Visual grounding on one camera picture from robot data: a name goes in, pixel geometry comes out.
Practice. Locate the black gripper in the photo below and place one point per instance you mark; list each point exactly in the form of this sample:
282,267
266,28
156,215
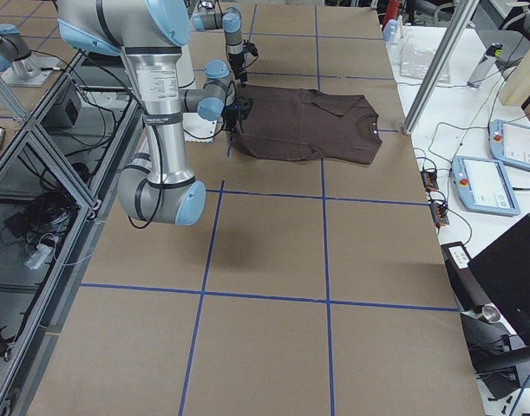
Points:
232,114
238,66

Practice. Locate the dark brown t-shirt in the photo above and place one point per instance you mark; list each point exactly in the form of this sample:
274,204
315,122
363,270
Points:
295,124

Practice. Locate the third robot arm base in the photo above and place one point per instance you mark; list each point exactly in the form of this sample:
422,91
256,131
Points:
19,65

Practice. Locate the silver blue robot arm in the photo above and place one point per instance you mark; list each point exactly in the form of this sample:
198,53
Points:
210,16
158,185

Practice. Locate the red cylinder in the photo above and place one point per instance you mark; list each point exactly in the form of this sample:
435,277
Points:
392,9

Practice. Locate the clear plastic sheet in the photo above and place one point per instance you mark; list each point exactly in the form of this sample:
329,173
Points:
415,61

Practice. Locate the orange black connector box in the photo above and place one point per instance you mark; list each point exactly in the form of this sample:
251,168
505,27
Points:
429,180

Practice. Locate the near teach pendant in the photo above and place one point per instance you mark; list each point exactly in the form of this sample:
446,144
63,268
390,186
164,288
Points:
483,186

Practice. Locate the teach pendant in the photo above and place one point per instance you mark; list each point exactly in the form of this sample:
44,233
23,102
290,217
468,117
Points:
509,142
483,186

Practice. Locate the black label box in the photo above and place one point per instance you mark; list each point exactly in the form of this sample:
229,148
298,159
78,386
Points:
457,253

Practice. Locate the far teach pendant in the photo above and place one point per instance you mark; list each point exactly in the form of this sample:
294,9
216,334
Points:
509,142

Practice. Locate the black monitor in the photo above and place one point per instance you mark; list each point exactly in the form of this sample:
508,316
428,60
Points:
503,271

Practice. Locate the aluminium frame rack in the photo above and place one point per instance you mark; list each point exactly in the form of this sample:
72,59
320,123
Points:
58,173

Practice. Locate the aluminium frame post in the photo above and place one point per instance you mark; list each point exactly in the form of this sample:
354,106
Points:
463,13

